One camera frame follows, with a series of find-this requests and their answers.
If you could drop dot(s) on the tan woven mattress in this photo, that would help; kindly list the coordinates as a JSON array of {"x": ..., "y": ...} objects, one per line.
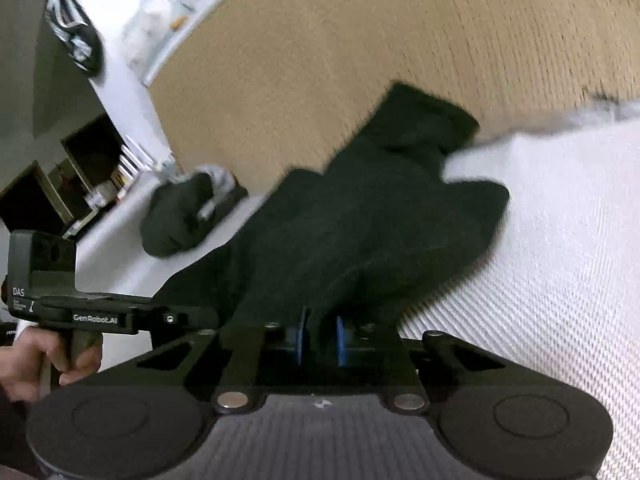
[{"x": 375, "y": 25}]

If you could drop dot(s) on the white slatted rack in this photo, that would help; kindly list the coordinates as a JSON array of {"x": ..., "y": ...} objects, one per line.
[{"x": 134, "y": 160}]

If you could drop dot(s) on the white plush toy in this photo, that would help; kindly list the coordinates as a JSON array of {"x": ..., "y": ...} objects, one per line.
[{"x": 150, "y": 35}]

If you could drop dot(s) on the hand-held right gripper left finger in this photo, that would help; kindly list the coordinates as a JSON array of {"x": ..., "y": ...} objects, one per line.
[{"x": 299, "y": 335}]

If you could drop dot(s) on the dark brown cabinet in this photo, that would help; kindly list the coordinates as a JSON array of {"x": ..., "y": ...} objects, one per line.
[{"x": 30, "y": 200}]

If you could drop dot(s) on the black white hanging bag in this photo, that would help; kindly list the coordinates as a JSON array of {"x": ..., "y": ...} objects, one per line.
[{"x": 75, "y": 25}]

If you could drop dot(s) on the person's left hand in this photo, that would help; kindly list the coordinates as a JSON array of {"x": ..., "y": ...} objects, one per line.
[{"x": 25, "y": 365}]

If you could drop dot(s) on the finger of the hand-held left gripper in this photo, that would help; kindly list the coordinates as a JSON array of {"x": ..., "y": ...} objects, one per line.
[{"x": 175, "y": 319}]

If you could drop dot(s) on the white woven bed mat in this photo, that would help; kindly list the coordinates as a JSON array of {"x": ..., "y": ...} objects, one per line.
[{"x": 575, "y": 260}]

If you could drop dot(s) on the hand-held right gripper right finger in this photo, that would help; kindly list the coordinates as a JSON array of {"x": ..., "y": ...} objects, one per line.
[{"x": 345, "y": 342}]

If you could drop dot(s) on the black white-printed t-shirt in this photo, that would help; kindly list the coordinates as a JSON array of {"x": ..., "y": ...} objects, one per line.
[{"x": 170, "y": 225}]

